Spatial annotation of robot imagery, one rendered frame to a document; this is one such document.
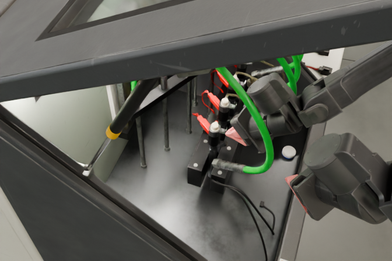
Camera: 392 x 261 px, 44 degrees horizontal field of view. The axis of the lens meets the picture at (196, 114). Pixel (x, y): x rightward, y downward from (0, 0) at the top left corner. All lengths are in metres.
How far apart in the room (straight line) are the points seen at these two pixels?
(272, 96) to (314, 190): 0.27
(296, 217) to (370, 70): 0.43
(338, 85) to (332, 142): 0.32
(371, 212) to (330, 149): 0.10
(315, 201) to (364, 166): 0.15
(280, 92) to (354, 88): 0.14
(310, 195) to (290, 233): 0.46
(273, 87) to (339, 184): 0.36
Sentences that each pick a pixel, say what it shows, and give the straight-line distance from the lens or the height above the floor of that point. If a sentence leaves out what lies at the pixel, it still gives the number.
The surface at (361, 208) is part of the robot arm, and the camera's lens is 0.66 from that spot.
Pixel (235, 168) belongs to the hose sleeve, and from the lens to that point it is 1.02.
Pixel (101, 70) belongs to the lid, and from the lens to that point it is 0.51.
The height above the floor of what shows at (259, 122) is 1.33.
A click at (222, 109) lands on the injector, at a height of 1.10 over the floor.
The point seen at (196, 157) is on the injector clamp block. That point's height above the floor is 0.98.
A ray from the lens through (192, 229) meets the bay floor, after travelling 1.30.
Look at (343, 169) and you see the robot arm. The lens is 0.63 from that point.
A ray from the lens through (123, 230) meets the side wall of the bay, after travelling 0.89.
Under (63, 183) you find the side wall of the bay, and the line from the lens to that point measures 0.83.
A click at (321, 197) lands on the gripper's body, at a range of 0.73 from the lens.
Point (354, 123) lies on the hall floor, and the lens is 2.69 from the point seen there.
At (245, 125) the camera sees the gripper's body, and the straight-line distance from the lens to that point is 1.03.
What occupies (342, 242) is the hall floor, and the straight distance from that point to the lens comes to 2.30.
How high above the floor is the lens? 2.00
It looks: 51 degrees down
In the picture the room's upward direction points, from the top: 2 degrees clockwise
